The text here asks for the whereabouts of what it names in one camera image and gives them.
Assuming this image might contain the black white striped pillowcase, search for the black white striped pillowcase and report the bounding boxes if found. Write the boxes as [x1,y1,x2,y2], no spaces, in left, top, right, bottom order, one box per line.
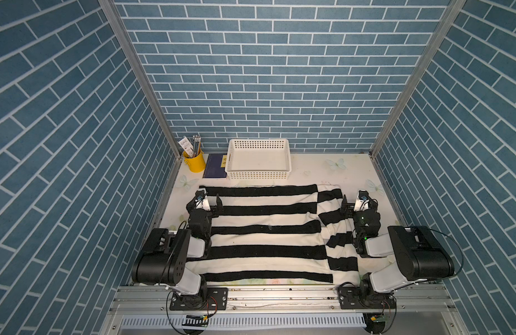
[186,184,360,285]

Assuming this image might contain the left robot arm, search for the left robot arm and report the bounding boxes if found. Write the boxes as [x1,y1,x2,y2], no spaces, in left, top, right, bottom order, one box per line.
[132,198,223,300]

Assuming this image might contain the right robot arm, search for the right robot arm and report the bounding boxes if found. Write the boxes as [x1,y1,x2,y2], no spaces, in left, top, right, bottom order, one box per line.
[340,197,456,299]

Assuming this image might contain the floral table mat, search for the floral table mat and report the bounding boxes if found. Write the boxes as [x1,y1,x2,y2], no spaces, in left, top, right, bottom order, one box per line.
[160,154,398,286]

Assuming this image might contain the dark blue notebook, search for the dark blue notebook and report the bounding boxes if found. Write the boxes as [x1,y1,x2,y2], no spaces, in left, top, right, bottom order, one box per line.
[203,154,227,179]

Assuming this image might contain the yellow pen cup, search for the yellow pen cup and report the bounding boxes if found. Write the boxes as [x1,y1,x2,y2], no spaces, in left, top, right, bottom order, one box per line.
[183,150,206,173]

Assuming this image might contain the pens in cup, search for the pens in cup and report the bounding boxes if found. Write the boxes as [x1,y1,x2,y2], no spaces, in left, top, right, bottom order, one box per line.
[193,135,202,157]

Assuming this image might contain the white plastic basket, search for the white plastic basket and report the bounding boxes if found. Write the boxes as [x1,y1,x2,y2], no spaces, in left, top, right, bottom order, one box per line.
[225,139,292,180]

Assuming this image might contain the white paper tag in cup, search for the white paper tag in cup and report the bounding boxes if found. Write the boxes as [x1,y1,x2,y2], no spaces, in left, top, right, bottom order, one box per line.
[178,136,195,158]

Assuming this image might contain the white vent grille strip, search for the white vent grille strip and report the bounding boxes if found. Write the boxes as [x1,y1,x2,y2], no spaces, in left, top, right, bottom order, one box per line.
[120,313,366,331]

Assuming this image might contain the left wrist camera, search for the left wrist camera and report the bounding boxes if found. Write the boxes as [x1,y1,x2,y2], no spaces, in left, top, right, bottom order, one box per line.
[195,188,211,212]

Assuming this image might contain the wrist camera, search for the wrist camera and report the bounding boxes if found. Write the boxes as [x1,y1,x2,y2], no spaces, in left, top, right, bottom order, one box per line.
[354,190,370,212]
[195,188,211,212]

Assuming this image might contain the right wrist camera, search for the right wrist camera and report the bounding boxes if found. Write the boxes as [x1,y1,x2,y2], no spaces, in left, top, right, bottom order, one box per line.
[354,190,370,212]

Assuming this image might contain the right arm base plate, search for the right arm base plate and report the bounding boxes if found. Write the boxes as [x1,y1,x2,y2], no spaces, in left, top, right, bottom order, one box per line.
[337,286,396,310]

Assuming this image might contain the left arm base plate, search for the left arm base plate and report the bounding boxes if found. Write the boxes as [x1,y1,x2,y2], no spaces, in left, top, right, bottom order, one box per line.
[169,288,228,312]

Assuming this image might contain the aluminium front rail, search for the aluminium front rail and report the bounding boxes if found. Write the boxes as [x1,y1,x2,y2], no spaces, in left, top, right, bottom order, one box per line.
[109,283,457,315]

